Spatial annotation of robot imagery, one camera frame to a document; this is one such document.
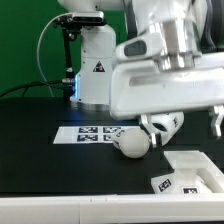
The white right table rail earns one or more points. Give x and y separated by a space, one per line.
212 176

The marker tag sheet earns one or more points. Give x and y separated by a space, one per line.
86 134

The white lamp bulb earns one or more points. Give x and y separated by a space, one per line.
133 143

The white lamp hood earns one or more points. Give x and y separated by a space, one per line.
167 124

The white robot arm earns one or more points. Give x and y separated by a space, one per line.
182 24

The white lamp base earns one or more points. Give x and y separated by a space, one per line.
185 178

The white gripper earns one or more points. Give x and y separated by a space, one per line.
139 88

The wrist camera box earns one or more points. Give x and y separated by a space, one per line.
142 47

